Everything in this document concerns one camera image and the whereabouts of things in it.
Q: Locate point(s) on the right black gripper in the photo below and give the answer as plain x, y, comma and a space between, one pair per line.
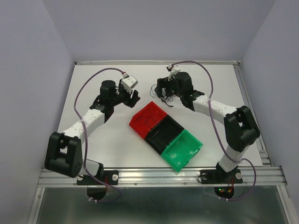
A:
162, 82

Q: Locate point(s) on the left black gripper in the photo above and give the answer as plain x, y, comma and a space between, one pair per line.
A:
129, 102

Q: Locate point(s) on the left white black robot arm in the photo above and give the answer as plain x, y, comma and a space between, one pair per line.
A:
64, 152

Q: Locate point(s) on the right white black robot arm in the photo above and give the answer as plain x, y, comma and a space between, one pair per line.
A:
241, 129

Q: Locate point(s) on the red plastic bin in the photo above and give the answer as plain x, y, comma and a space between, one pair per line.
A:
146, 119

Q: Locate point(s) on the black plastic bin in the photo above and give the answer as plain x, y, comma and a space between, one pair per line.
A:
163, 134

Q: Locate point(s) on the green plastic bin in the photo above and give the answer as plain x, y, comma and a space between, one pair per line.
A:
181, 150

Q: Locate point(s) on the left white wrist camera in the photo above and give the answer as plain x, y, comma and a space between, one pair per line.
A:
129, 83

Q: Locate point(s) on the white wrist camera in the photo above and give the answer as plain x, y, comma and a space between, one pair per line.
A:
173, 70
129, 83

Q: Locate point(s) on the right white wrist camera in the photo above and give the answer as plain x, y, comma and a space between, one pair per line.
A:
173, 70

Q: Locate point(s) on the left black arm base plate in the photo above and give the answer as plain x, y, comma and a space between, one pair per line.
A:
108, 176

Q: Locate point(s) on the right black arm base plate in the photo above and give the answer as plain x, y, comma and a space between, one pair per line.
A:
215, 176

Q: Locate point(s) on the aluminium front rail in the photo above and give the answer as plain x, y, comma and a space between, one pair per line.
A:
161, 177

